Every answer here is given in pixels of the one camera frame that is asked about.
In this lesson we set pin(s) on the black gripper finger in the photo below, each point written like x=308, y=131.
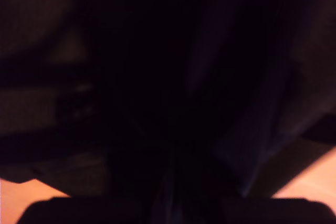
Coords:
x=202, y=184
x=152, y=184

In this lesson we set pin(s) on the black shorts with white hem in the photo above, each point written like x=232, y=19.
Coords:
x=236, y=77

